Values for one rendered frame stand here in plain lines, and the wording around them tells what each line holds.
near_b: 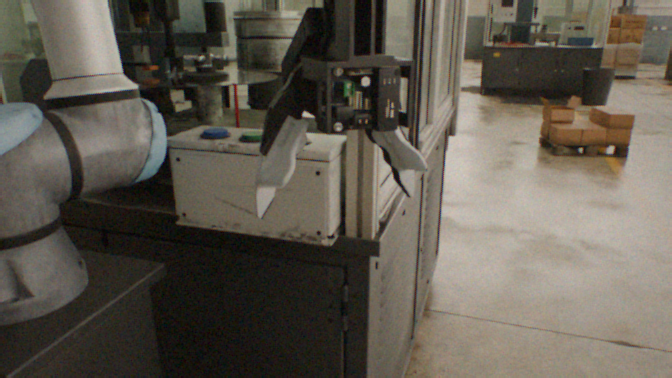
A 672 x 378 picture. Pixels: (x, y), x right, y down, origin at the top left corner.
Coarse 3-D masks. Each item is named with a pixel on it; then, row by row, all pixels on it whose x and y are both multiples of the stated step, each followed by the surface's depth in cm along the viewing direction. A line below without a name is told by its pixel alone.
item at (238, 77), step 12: (168, 72) 124; (240, 72) 124; (252, 72) 124; (264, 72) 124; (144, 84) 101; (156, 84) 101; (168, 84) 101; (180, 84) 101; (192, 84) 101; (204, 84) 101; (216, 84) 101; (228, 84) 101; (240, 84) 102
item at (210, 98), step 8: (200, 88) 112; (208, 88) 112; (216, 88) 113; (200, 96) 113; (208, 96) 113; (216, 96) 114; (200, 104) 113; (208, 104) 113; (216, 104) 114; (200, 112) 114; (208, 112) 114; (216, 112) 115; (200, 120) 115; (208, 120) 114; (216, 120) 115
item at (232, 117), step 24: (144, 0) 112; (144, 24) 114; (24, 72) 107; (48, 72) 105; (24, 96) 109; (144, 96) 119; (168, 96) 126; (168, 120) 115; (192, 120) 116; (240, 120) 116; (264, 120) 115; (168, 168) 106
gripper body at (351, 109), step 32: (352, 0) 33; (384, 0) 36; (352, 32) 34; (384, 32) 36; (320, 64) 35; (352, 64) 35; (384, 64) 35; (320, 96) 37; (352, 96) 37; (384, 96) 37; (320, 128) 37; (352, 128) 38; (384, 128) 37
